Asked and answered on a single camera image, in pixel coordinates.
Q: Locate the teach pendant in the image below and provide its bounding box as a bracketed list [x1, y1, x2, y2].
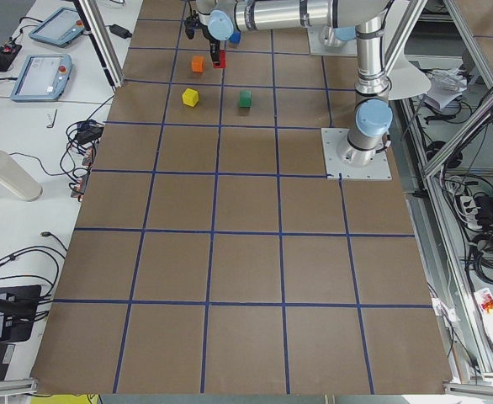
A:
[9, 54, 72, 102]
[29, 7, 85, 48]

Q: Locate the near teach pendant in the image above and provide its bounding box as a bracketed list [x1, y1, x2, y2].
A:
[9, 54, 72, 102]

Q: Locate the hex key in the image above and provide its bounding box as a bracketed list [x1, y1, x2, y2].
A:
[46, 109, 58, 129]

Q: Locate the black cables bundle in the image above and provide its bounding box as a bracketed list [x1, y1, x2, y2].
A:
[467, 231, 493, 287]

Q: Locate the red block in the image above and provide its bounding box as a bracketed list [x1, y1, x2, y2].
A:
[213, 50, 226, 69]

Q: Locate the yellow block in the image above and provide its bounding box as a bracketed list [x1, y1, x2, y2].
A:
[182, 88, 199, 108]

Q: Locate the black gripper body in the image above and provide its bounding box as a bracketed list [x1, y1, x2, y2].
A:
[206, 34, 221, 45]

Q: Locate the aluminium frame post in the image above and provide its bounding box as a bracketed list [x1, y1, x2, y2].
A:
[73, 0, 125, 88]

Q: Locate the white bottle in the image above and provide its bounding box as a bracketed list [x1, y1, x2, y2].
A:
[0, 149, 43, 202]

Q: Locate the blue block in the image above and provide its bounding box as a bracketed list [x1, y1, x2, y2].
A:
[229, 31, 241, 45]

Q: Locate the orange block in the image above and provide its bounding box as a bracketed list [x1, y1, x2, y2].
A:
[191, 56, 205, 73]

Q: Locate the far teach pendant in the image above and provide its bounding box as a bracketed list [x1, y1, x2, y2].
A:
[29, 7, 85, 48]

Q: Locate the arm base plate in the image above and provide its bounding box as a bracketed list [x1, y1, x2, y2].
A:
[307, 25, 357, 57]
[321, 128, 392, 181]

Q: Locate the green block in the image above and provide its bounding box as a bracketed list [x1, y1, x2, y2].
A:
[238, 90, 252, 109]

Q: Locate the black power adapter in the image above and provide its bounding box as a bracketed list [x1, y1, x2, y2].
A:
[109, 24, 132, 39]

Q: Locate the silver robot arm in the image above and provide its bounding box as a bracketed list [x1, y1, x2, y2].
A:
[196, 0, 393, 167]

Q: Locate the power strip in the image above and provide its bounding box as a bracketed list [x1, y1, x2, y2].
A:
[455, 194, 482, 231]

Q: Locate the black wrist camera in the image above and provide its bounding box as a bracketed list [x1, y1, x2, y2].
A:
[183, 15, 199, 40]

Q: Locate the white chair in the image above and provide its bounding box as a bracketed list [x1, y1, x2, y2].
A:
[385, 51, 431, 101]

